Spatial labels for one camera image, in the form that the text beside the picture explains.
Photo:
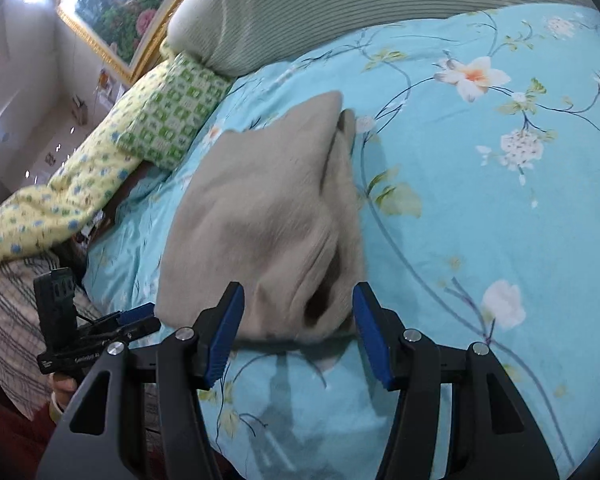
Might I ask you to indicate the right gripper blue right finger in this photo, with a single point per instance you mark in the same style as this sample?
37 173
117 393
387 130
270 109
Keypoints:
380 331

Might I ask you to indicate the green checkered pillow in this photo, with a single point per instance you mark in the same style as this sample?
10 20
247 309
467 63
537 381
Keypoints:
170 119

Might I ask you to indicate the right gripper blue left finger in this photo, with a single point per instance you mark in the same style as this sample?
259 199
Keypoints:
216 329

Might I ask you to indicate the gold framed landscape painting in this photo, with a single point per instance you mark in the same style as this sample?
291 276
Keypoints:
124 34

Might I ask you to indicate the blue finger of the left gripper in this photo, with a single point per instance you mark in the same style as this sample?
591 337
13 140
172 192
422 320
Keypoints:
137 314
140 329

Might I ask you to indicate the red sleeve forearm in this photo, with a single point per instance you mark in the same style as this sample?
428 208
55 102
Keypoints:
23 442

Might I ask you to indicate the beige knit sweater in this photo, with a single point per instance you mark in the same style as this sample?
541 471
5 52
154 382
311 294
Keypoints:
274 209

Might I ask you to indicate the yellow floral quilt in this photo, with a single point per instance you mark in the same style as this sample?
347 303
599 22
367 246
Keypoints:
38 217

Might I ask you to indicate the person's left hand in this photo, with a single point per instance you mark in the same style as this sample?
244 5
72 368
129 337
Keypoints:
63 389

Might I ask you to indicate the plaid blanket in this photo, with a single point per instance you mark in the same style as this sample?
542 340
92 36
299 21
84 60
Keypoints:
21 340

